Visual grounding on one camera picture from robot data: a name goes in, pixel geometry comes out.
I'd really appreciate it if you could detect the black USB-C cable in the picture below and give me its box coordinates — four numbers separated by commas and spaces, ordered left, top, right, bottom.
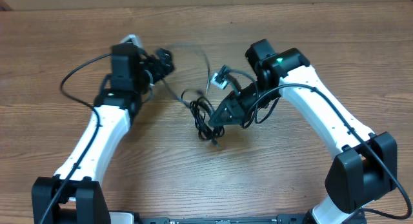
159, 43, 227, 144

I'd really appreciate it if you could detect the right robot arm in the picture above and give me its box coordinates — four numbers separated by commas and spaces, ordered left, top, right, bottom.
208, 39, 398, 223

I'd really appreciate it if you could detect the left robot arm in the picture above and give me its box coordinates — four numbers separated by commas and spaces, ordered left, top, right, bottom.
31, 42, 174, 223

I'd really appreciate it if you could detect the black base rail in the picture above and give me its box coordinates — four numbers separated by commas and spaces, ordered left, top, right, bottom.
135, 213, 367, 224

